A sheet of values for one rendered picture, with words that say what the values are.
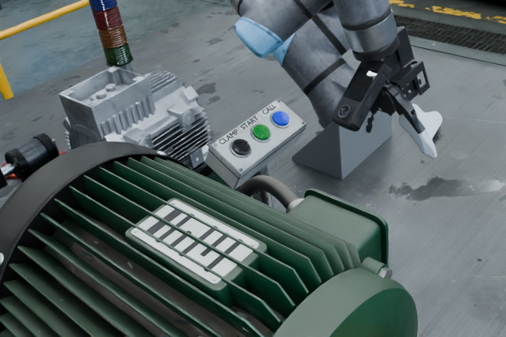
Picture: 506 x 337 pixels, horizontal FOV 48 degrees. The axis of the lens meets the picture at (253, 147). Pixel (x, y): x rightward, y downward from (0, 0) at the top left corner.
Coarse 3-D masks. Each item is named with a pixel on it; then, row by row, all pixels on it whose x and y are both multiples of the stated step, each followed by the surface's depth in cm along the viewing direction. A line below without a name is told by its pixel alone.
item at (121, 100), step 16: (96, 80) 103; (112, 80) 104; (128, 80) 103; (144, 80) 99; (64, 96) 97; (80, 96) 101; (96, 96) 98; (112, 96) 95; (128, 96) 97; (144, 96) 100; (80, 112) 96; (96, 112) 93; (112, 112) 96; (128, 112) 98; (144, 112) 101; (80, 128) 99; (96, 128) 95; (112, 128) 96
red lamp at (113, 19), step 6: (96, 12) 127; (102, 12) 126; (108, 12) 127; (114, 12) 128; (96, 18) 128; (102, 18) 127; (108, 18) 127; (114, 18) 128; (120, 18) 130; (96, 24) 129; (102, 24) 128; (108, 24) 128; (114, 24) 129; (120, 24) 130
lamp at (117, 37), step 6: (102, 30) 129; (108, 30) 129; (114, 30) 129; (120, 30) 130; (102, 36) 130; (108, 36) 130; (114, 36) 130; (120, 36) 131; (102, 42) 131; (108, 42) 130; (114, 42) 130; (120, 42) 131; (108, 48) 131
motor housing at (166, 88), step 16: (160, 80) 106; (176, 80) 106; (160, 96) 104; (176, 96) 106; (160, 112) 103; (128, 128) 99; (144, 128) 100; (160, 128) 100; (176, 128) 103; (192, 128) 105; (80, 144) 107; (160, 144) 101; (176, 144) 104; (192, 144) 106
